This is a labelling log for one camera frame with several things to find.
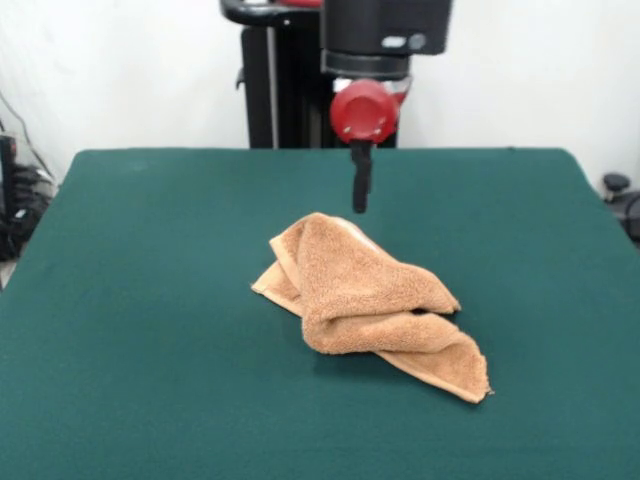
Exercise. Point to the dark green table cloth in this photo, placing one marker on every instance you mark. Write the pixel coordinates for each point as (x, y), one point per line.
(150, 300)

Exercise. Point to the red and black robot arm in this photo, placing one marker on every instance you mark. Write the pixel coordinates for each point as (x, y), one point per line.
(380, 25)

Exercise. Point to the grey office chair base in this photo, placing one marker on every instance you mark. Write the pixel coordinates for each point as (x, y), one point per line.
(616, 182)

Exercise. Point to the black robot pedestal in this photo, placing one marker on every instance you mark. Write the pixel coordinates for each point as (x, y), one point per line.
(285, 100)

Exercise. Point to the black electronics pile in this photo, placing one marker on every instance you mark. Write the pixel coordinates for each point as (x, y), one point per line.
(20, 200)

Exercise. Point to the tan terry towel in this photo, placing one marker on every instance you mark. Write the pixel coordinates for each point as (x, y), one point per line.
(360, 290)

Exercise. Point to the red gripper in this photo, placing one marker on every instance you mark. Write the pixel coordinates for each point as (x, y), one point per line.
(365, 112)

